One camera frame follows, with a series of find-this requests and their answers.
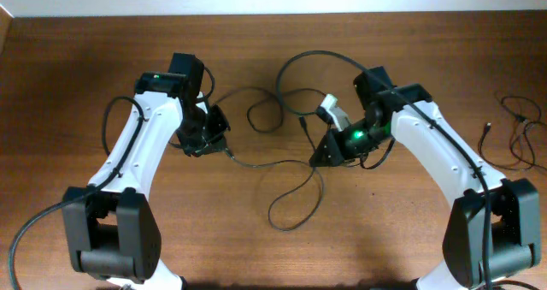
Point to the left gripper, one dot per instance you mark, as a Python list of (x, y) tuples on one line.
[(215, 142)]

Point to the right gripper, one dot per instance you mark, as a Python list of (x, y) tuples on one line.
[(338, 153)]

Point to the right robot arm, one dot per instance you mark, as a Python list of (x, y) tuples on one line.
[(494, 226)]

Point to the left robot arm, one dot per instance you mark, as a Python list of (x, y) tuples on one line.
[(111, 232)]

